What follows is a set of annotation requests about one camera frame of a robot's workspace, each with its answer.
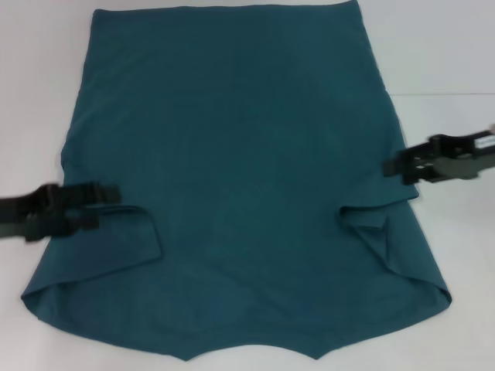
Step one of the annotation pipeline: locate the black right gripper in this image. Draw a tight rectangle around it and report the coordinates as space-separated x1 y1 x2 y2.
382 123 495 186

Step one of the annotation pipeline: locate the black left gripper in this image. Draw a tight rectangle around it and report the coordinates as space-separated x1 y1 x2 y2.
0 182 123 243

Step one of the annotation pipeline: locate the teal blue t-shirt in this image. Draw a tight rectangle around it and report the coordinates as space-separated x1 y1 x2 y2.
19 2 452 352

